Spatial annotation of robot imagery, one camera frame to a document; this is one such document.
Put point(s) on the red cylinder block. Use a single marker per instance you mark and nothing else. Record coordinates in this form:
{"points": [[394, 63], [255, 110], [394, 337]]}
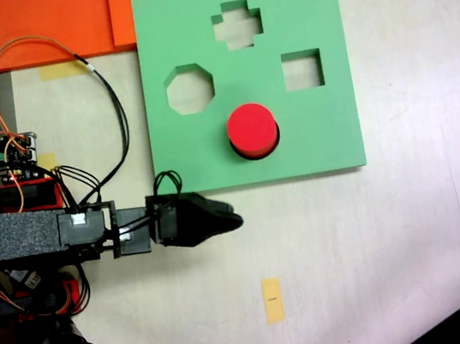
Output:
{"points": [[249, 128]]}

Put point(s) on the green shape-hole board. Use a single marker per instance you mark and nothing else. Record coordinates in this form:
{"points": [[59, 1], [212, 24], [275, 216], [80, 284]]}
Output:
{"points": [[315, 133]]}

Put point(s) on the flat orange block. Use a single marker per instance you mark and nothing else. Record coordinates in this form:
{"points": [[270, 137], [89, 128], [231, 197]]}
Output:
{"points": [[39, 27]]}

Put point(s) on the yellow tape with mark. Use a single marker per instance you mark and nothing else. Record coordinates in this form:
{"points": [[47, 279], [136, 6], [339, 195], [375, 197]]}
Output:
{"points": [[273, 299]]}

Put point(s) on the small yellow tape piece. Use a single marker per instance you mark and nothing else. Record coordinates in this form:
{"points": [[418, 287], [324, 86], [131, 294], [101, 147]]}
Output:
{"points": [[48, 160]]}

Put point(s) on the circuit board with connectors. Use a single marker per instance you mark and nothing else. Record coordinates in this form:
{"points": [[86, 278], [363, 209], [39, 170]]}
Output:
{"points": [[16, 158]]}

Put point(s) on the plain yellow tape strip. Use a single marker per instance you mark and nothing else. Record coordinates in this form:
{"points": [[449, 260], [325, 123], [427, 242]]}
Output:
{"points": [[59, 70]]}

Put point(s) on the thin black tripod strut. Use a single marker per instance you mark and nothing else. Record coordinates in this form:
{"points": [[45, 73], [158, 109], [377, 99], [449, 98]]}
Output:
{"points": [[443, 324]]}

